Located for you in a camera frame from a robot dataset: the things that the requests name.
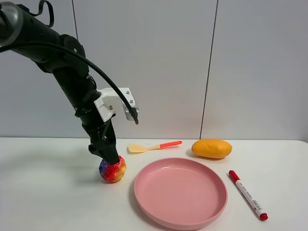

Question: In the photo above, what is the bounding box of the rainbow coloured ball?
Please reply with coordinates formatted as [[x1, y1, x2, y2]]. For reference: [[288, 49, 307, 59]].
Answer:
[[99, 156, 127, 183]]

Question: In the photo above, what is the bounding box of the pink plastic plate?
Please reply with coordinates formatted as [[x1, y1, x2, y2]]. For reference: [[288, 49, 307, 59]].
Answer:
[[134, 157, 228, 231]]

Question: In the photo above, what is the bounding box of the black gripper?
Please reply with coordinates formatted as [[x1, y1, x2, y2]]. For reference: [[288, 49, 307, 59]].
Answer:
[[75, 107, 120, 165]]

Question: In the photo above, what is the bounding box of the yellow spatula orange handle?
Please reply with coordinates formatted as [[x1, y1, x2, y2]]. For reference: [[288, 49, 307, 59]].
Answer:
[[128, 141, 182, 154]]

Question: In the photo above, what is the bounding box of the red white marker pen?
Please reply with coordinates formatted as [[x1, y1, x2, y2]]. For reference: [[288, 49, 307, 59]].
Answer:
[[229, 170, 268, 221]]

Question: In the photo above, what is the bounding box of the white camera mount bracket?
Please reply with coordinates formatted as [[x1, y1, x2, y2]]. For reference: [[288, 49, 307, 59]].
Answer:
[[94, 88, 139, 122]]

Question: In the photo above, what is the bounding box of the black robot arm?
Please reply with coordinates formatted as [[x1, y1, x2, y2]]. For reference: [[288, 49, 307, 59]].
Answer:
[[0, 0, 120, 165]]

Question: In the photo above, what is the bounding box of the yellow mango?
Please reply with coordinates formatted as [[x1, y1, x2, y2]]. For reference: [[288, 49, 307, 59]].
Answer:
[[191, 139, 232, 159]]

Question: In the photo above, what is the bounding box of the black camera cable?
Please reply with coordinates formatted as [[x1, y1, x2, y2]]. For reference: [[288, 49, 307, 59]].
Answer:
[[0, 0, 140, 125]]

